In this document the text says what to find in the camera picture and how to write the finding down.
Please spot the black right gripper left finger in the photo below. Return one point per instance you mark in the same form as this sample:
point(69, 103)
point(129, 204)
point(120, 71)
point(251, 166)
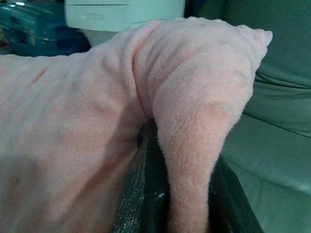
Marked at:
point(145, 194)

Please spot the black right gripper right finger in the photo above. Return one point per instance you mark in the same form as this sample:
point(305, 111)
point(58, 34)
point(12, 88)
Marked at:
point(230, 208)

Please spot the pink dotted pillow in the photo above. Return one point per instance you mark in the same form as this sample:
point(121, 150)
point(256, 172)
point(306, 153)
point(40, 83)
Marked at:
point(97, 109)

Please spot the green leather sofa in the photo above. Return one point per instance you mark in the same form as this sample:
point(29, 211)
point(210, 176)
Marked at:
point(279, 121)

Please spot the white storage box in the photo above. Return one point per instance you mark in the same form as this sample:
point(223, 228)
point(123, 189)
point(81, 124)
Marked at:
point(109, 14)

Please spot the teal plastic bag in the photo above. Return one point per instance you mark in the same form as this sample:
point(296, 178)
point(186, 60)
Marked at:
point(36, 29)

